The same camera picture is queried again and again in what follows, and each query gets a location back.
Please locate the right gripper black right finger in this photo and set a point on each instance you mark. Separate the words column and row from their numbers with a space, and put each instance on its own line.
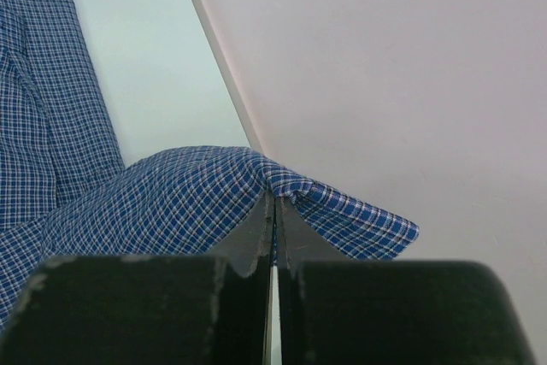
column 338, row 310

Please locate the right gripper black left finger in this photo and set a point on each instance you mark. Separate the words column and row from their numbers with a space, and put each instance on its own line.
column 212, row 308

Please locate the blue checkered long sleeve shirt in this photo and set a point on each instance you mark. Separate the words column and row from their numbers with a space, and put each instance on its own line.
column 66, row 191

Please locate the grey enclosure corner frame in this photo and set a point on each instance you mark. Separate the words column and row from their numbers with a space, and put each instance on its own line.
column 229, row 76

